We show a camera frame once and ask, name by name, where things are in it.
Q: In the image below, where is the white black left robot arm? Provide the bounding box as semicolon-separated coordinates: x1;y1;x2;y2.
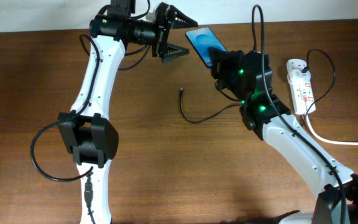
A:
58;1;198;224

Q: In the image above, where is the white power strip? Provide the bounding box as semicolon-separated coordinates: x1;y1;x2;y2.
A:
285;59;317;116

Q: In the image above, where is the white power strip cord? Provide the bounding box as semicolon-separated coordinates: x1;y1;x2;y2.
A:
304;102;358;148

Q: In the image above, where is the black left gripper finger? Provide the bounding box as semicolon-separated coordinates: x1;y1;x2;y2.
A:
168;5;198;29
160;43;190;63

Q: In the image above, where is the blue Samsung Galaxy smartphone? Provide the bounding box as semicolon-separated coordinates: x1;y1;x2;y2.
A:
185;27;226;68

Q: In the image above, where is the white USB wall charger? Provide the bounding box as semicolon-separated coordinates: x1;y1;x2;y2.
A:
286;58;311;84

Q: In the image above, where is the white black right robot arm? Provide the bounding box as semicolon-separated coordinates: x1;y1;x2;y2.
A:
208;47;358;223

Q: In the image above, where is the black USB charging cable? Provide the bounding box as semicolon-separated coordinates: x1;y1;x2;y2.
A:
178;49;336;128

